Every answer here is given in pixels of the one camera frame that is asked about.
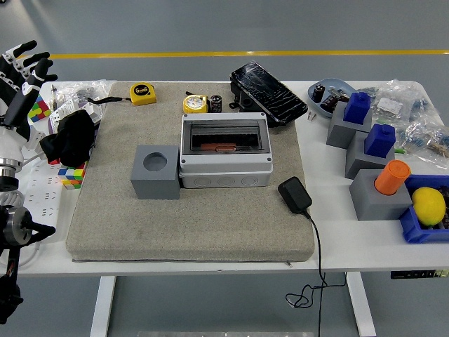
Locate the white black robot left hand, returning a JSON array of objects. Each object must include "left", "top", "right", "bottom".
[{"left": 0, "top": 39, "right": 59, "bottom": 166}]

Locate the orange cylinder battery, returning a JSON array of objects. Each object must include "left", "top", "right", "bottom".
[
  {"left": 199, "top": 142, "right": 243, "bottom": 153},
  {"left": 374, "top": 159, "right": 412, "bottom": 196}
]

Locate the smoky transparent box lid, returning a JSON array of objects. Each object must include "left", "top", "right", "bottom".
[{"left": 182, "top": 118, "right": 272, "bottom": 156}]

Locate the grey plastic junction box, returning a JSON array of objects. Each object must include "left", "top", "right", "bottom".
[{"left": 177, "top": 112, "right": 274, "bottom": 189}]

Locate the colourful puzzle cube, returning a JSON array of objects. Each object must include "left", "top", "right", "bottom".
[
  {"left": 27, "top": 93, "right": 50, "bottom": 124},
  {"left": 58, "top": 161, "right": 88, "bottom": 190}
]

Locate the white printed package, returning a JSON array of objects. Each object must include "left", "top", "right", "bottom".
[{"left": 47, "top": 97, "right": 103, "bottom": 134}]

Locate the black cloth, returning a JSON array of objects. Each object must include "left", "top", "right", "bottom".
[{"left": 39, "top": 109, "right": 96, "bottom": 166}]

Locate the white power strip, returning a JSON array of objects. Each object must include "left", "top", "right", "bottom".
[{"left": 13, "top": 159, "right": 88, "bottom": 234}]

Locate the clear bag of parts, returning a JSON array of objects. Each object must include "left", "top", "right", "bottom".
[{"left": 55, "top": 79, "right": 115, "bottom": 106}]

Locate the yellow square tape measure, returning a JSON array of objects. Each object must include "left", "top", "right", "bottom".
[{"left": 129, "top": 83, "right": 158, "bottom": 107}]

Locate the grey block with round hole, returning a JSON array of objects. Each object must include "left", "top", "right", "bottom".
[{"left": 130, "top": 144, "right": 182, "bottom": 200}]

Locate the yellow round tape measure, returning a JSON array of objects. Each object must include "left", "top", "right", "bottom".
[{"left": 182, "top": 93, "right": 210, "bottom": 114}]

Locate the white table leg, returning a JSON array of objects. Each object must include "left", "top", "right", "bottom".
[
  {"left": 345, "top": 272, "right": 377, "bottom": 337},
  {"left": 89, "top": 276, "right": 116, "bottom": 337}
]

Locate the grey-brown fabric mat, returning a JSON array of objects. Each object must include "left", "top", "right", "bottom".
[{"left": 65, "top": 81, "right": 315, "bottom": 263}]

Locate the black power adapter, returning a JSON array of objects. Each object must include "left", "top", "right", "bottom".
[{"left": 277, "top": 176, "right": 313, "bottom": 215}]

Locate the dark brown capacitor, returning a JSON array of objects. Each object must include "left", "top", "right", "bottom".
[{"left": 321, "top": 95, "right": 340, "bottom": 112}]

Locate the grey-blue oval dish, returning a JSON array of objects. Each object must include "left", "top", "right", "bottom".
[{"left": 307, "top": 77, "right": 358, "bottom": 119}]

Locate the grey block holder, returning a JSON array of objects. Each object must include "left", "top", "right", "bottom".
[
  {"left": 326, "top": 101, "right": 373, "bottom": 150},
  {"left": 344, "top": 130, "right": 397, "bottom": 180},
  {"left": 349, "top": 168, "right": 413, "bottom": 221}
]

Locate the blue plastic block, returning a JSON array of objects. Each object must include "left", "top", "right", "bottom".
[
  {"left": 363, "top": 123, "right": 396, "bottom": 158},
  {"left": 342, "top": 91, "right": 372, "bottom": 125}
]

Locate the clear bag of components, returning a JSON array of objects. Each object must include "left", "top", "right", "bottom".
[
  {"left": 399, "top": 117, "right": 449, "bottom": 170},
  {"left": 357, "top": 79, "right": 431, "bottom": 124}
]

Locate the blue plastic bin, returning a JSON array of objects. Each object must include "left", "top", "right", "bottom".
[{"left": 398, "top": 174, "right": 449, "bottom": 244}]

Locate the yellow lemon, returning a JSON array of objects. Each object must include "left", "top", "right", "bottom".
[{"left": 411, "top": 187, "right": 446, "bottom": 227}]

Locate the black table control panel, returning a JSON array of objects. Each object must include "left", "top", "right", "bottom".
[{"left": 390, "top": 269, "right": 449, "bottom": 280}]

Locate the black tape measure strap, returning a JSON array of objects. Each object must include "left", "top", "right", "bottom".
[{"left": 87, "top": 96, "right": 133, "bottom": 105}]

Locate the black adapter cord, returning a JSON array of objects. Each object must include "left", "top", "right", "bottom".
[{"left": 284, "top": 209, "right": 347, "bottom": 337}]

